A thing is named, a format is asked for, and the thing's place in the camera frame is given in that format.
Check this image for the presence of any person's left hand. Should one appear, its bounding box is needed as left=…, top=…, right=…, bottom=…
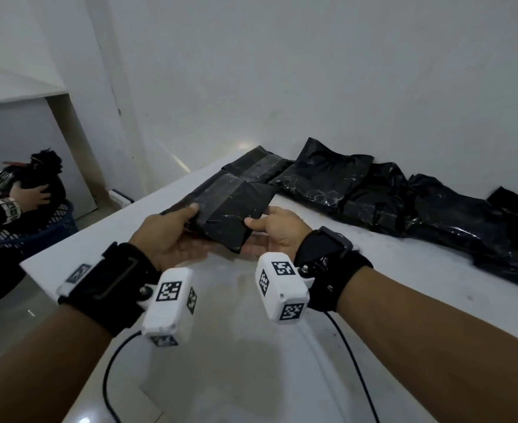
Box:
left=128, top=203, right=224, bottom=273

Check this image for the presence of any person's right hand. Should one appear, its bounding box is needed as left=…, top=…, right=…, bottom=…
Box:
left=243, top=206, right=314, bottom=263

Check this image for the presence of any taped parcel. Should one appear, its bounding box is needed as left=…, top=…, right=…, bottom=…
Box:
left=160, top=171, right=277, bottom=255
left=220, top=145, right=296, bottom=186

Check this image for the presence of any clear tape strip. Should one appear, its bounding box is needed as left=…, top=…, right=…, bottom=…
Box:
left=188, top=171, right=249, bottom=232
left=240, top=153, right=288, bottom=183

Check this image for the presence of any row of black plastic packets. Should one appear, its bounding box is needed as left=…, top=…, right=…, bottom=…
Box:
left=269, top=137, right=518, bottom=294

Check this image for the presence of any person's left forearm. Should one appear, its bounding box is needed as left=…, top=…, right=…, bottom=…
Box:
left=0, top=303, right=114, bottom=423

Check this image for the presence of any person's right forearm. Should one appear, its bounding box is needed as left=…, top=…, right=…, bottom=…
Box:
left=336, top=266, right=518, bottom=423

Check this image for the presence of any blue plastic basket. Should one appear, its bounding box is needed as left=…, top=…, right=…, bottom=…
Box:
left=0, top=200, right=79, bottom=260

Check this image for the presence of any tied black garbage sack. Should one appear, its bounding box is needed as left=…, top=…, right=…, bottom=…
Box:
left=0, top=148, right=68, bottom=236

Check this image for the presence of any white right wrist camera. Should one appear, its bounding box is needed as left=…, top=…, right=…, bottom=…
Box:
left=254, top=251, right=316, bottom=325

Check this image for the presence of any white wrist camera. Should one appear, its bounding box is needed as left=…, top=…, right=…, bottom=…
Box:
left=254, top=251, right=316, bottom=325
left=140, top=267, right=198, bottom=348

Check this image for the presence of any white wall socket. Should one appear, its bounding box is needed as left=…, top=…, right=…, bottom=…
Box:
left=108, top=188, right=135, bottom=207

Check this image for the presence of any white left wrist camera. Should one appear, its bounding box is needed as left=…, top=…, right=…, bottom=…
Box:
left=140, top=267, right=198, bottom=348

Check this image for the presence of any black right camera cable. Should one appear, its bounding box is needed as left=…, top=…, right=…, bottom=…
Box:
left=322, top=310, right=381, bottom=423

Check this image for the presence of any black camera cable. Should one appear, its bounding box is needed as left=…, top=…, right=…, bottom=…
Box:
left=322, top=310, right=381, bottom=423
left=102, top=330, right=144, bottom=423

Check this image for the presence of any black left camera cable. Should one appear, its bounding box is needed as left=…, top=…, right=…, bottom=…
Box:
left=102, top=330, right=144, bottom=423

